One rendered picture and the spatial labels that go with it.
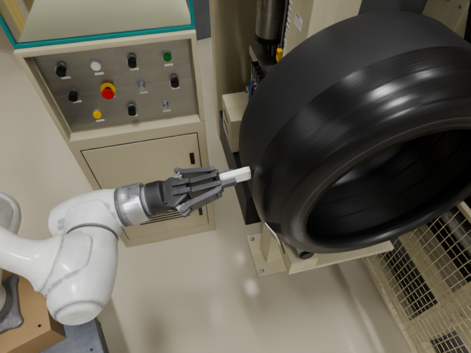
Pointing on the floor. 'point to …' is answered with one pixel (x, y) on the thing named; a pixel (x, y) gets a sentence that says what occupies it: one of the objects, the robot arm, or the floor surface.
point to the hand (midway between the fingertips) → (235, 176)
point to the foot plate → (263, 269)
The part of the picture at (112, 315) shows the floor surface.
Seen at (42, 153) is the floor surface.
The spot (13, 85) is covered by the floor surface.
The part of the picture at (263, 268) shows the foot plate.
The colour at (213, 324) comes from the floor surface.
